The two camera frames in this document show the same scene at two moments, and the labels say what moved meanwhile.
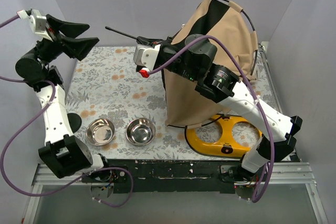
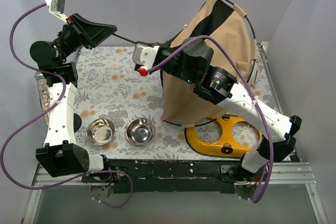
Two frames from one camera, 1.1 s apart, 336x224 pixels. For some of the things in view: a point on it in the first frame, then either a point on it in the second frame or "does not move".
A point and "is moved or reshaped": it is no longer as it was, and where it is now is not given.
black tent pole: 254,72 is moved or reshaped
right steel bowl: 140,131 does not move
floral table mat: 123,112 does not move
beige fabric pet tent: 230,28 does not move
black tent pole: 115,30 to 124,38
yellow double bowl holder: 224,146 does not move
